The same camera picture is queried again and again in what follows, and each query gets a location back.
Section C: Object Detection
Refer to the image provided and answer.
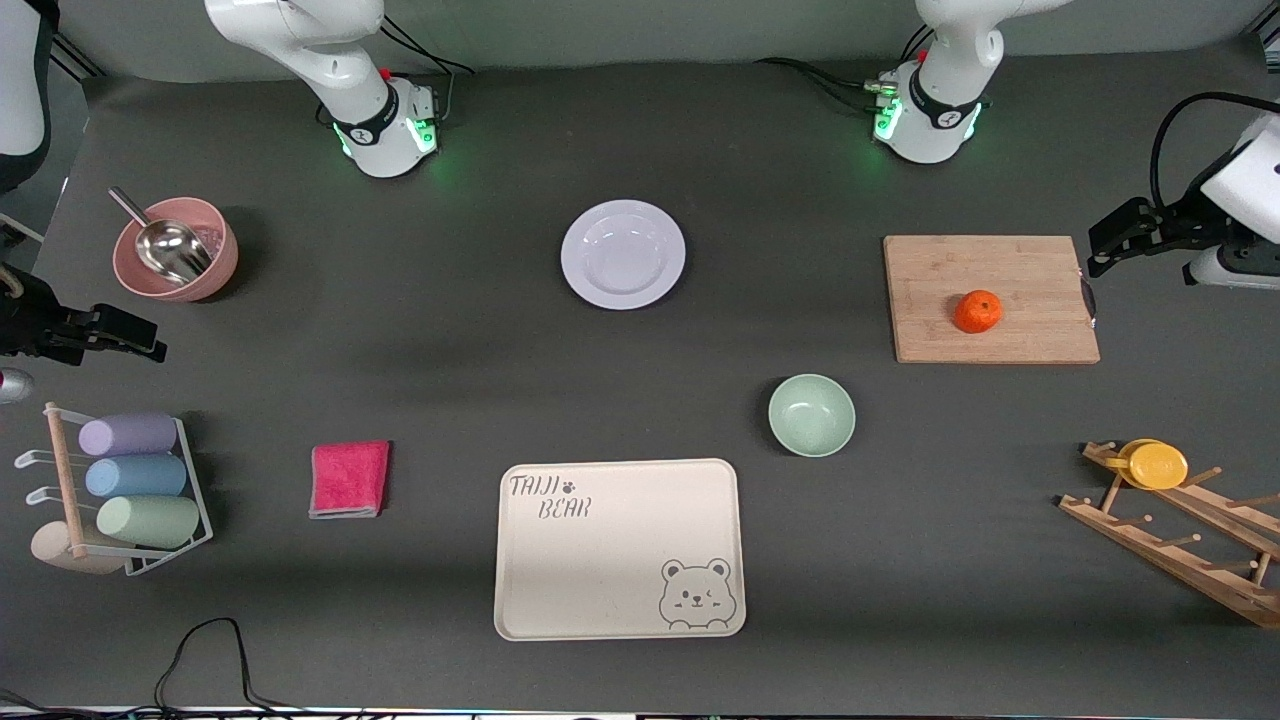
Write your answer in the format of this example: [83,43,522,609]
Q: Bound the purple cup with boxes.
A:
[78,411,179,457]

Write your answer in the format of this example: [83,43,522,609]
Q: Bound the black cable on table edge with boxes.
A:
[0,617,421,720]

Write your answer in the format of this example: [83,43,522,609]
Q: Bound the white wire cup rack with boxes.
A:
[14,401,215,579]

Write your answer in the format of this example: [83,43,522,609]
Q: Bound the green cup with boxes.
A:
[96,495,201,549]

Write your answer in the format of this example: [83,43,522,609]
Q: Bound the black arm base cable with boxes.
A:
[316,14,477,127]
[754,24,937,117]

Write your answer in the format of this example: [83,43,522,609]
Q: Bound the wooden cutting board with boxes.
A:
[883,235,1101,365]

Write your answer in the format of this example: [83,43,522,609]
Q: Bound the beige bear print tray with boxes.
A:
[494,458,748,642]

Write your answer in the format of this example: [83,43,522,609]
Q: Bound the orange fruit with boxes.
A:
[953,290,1004,335]

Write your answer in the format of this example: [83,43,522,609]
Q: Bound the pink folded cloth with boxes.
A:
[308,440,392,520]

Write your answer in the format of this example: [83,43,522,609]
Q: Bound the black left arm base cable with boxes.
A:
[754,24,937,117]

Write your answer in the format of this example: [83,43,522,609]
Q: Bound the wooden peg rack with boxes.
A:
[1057,440,1280,631]

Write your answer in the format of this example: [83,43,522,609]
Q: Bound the metal scoop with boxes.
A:
[108,186,215,285]

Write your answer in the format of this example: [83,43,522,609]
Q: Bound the dark metal frame bar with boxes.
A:
[50,28,105,81]

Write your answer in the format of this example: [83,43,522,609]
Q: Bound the white round plate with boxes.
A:
[560,199,688,311]

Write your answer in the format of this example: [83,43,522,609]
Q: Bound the blue cup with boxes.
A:
[84,454,189,499]

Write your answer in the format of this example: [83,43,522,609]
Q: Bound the beige cup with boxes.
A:
[30,520,129,577]

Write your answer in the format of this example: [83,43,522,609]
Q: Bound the yellow cup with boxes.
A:
[1104,438,1191,491]

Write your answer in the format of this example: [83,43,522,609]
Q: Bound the black right arm base cable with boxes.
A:
[316,14,477,127]

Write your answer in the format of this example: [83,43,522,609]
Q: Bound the light green bowl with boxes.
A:
[768,373,857,459]

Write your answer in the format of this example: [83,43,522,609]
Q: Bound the pink bowl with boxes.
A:
[112,196,241,304]

